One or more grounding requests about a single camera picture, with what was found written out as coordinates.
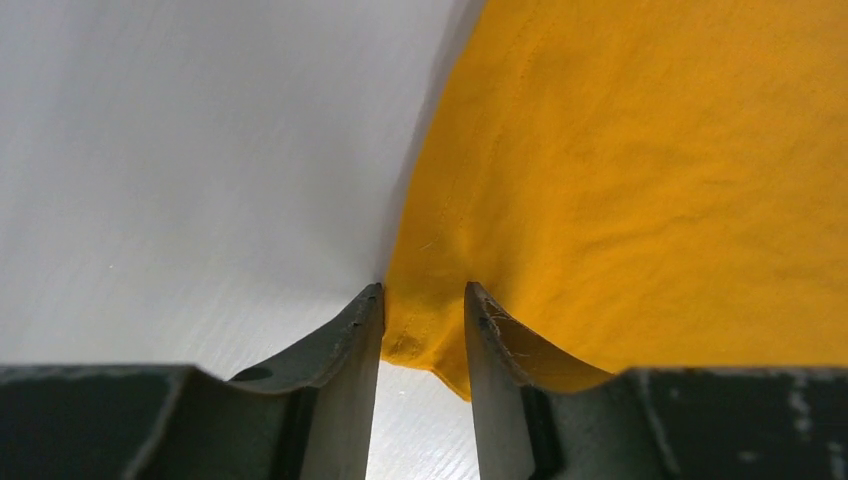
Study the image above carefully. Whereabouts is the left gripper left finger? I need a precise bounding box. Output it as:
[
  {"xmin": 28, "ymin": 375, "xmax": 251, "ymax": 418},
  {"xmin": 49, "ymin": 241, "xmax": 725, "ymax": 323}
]
[{"xmin": 1, "ymin": 284, "xmax": 384, "ymax": 479}]

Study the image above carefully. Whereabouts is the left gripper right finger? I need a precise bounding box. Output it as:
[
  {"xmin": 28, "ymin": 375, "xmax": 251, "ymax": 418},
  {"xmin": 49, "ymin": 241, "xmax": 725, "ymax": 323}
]
[{"xmin": 464, "ymin": 283, "xmax": 847, "ymax": 479}]

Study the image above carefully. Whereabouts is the yellow t shirt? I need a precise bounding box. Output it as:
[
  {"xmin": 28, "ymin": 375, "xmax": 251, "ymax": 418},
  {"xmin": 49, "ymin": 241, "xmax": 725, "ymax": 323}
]
[{"xmin": 382, "ymin": 1, "xmax": 847, "ymax": 398}]

